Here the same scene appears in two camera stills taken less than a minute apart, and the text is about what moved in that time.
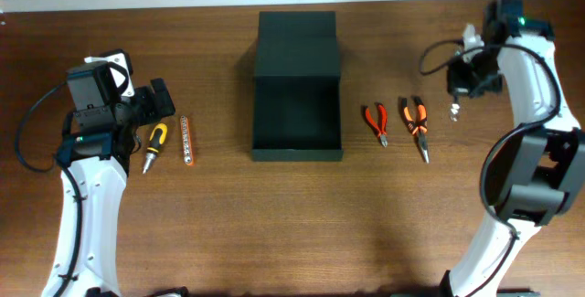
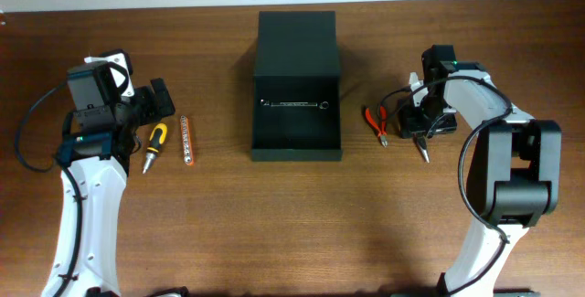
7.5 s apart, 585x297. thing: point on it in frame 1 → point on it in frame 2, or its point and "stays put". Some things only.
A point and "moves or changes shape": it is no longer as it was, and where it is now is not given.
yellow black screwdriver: [158, 136] stays put
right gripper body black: [473, 78] → [429, 117]
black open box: [297, 100] stays put
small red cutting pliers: [382, 120] stays put
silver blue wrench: [453, 111] moves or changes shape
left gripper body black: [144, 108] stays put
